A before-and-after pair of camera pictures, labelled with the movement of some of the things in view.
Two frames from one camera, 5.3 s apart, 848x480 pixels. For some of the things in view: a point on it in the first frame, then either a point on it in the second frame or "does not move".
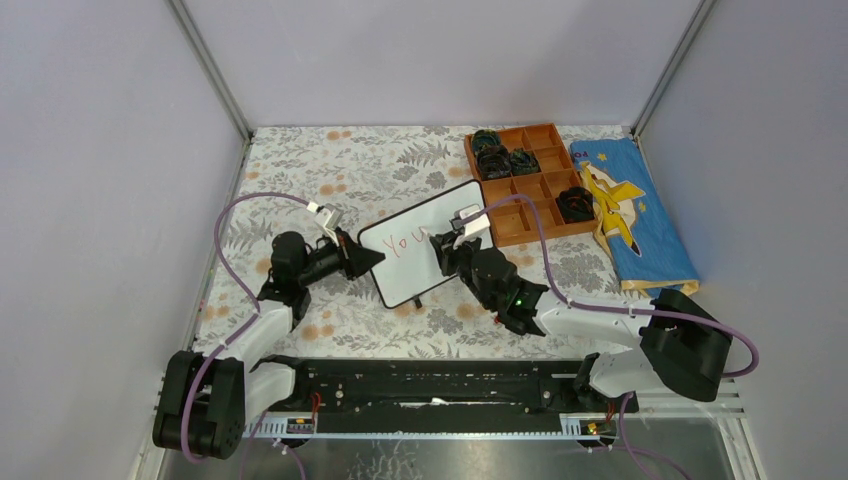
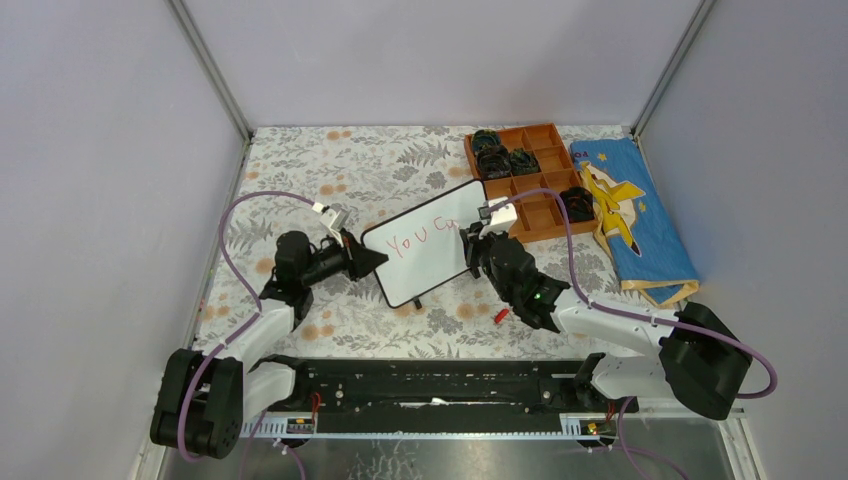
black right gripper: (447, 252) -> (473, 242)
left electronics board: (299, 426) does not move
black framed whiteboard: (411, 266) does not move
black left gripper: (356, 259) does not move
